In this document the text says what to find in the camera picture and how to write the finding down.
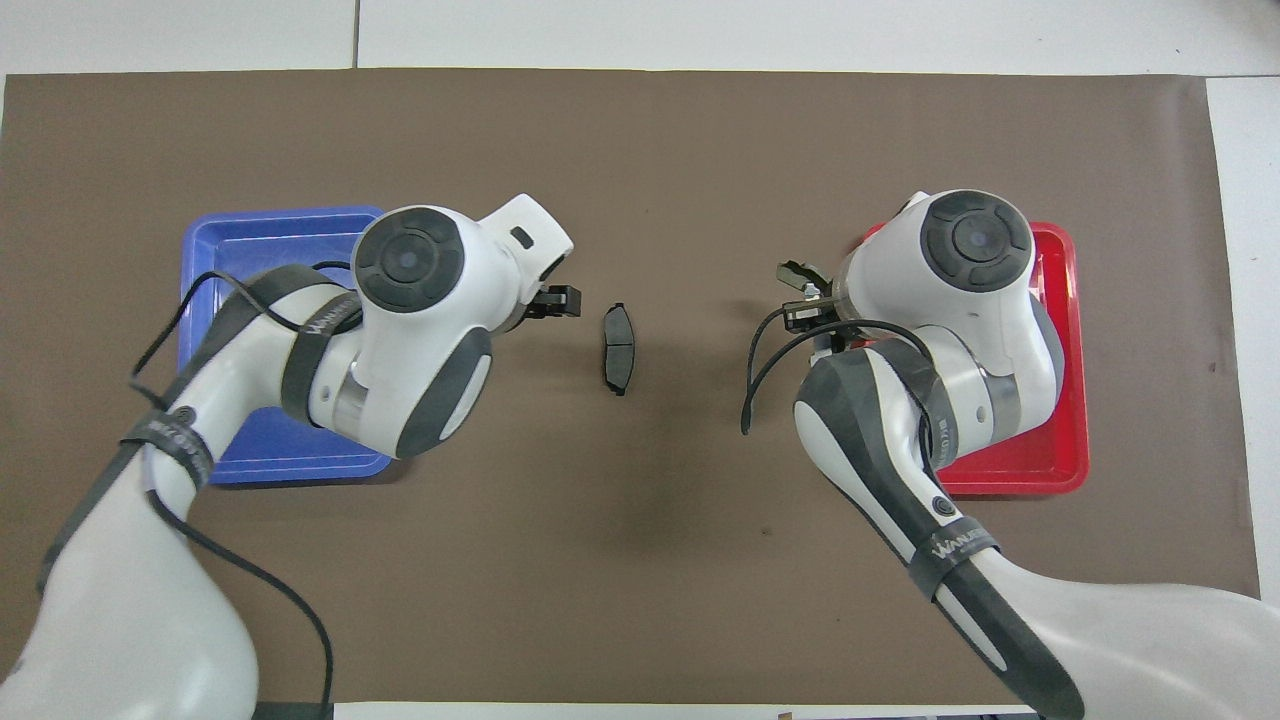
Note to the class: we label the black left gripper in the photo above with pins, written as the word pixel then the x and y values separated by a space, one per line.
pixel 518 312

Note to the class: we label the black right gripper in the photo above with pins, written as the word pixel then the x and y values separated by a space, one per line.
pixel 835 335

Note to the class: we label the dark brake pad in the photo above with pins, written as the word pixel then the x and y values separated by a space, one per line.
pixel 620 350

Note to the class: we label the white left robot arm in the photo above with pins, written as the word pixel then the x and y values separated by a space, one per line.
pixel 420 330

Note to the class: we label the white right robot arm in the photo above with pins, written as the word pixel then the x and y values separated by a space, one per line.
pixel 980 330

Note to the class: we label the brown table mat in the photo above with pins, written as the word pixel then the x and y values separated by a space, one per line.
pixel 640 560

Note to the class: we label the red plastic tray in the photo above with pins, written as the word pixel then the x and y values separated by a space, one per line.
pixel 1060 460

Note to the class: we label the blue plastic tray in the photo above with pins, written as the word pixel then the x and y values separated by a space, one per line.
pixel 250 245

